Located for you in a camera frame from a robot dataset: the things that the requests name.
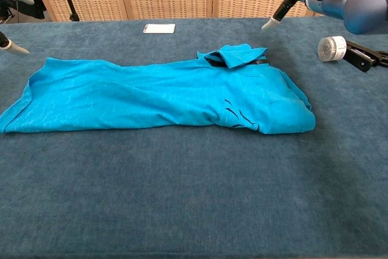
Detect black stapler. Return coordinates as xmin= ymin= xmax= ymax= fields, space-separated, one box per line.
xmin=343 ymin=39 xmax=382 ymax=73

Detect blue Carolina Panthers T-shirt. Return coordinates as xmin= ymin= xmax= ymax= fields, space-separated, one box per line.
xmin=0 ymin=44 xmax=316 ymax=135

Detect small clear jar white label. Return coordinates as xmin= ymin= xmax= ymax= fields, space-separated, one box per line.
xmin=317 ymin=35 xmax=347 ymax=62

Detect blue carpet table cover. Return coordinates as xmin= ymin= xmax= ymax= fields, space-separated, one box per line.
xmin=0 ymin=13 xmax=388 ymax=259

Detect white card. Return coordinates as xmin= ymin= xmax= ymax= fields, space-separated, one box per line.
xmin=142 ymin=23 xmax=176 ymax=34

